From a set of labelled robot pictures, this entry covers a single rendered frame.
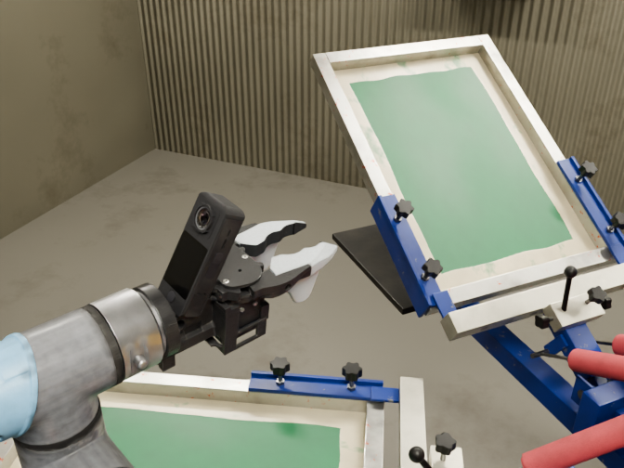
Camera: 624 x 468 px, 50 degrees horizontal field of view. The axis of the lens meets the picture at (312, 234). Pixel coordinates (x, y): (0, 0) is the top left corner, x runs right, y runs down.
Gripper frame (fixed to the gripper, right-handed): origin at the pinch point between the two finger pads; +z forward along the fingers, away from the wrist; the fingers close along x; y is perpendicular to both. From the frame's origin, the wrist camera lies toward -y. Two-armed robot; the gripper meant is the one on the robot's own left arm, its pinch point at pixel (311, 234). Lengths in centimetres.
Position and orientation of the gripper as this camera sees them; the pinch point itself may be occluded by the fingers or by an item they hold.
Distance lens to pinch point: 71.3
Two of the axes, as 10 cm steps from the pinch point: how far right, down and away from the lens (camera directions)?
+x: 6.6, 4.8, -5.7
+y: -0.9, 8.1, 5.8
